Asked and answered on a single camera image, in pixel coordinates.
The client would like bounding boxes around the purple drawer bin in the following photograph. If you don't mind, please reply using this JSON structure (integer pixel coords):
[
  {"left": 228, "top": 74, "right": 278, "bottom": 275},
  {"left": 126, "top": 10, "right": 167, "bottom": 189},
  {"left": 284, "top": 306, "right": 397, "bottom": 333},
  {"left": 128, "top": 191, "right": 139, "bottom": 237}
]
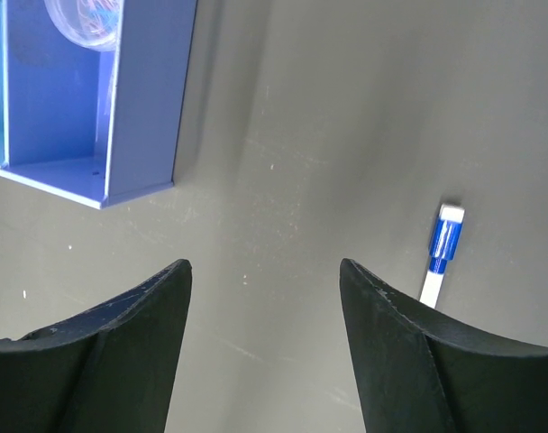
[{"left": 0, "top": 1, "right": 196, "bottom": 209}]

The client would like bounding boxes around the clear paper clip jar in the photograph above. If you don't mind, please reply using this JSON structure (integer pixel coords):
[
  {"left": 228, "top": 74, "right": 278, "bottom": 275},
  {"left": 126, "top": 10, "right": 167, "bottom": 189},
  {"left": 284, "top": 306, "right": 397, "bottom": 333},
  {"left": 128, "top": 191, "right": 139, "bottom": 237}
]
[{"left": 44, "top": 0, "right": 123, "bottom": 51}]

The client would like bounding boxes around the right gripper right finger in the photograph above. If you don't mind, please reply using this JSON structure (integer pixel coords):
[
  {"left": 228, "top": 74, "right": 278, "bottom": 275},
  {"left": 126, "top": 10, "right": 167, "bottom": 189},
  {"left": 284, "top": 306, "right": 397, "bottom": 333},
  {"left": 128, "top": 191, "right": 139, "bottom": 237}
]
[{"left": 339, "top": 259, "right": 548, "bottom": 432}]

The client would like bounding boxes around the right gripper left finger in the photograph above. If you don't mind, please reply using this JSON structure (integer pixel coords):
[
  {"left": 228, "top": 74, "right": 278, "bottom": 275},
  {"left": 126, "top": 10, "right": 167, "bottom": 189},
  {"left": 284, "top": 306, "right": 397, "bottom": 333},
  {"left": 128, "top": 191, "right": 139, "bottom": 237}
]
[{"left": 0, "top": 260, "right": 192, "bottom": 432}]

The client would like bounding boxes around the blue white marker pen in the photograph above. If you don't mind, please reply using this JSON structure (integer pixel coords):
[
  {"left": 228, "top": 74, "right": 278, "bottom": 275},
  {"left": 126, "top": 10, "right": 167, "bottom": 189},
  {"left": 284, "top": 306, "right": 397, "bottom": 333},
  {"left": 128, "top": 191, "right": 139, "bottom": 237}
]
[{"left": 419, "top": 204, "right": 465, "bottom": 308}]

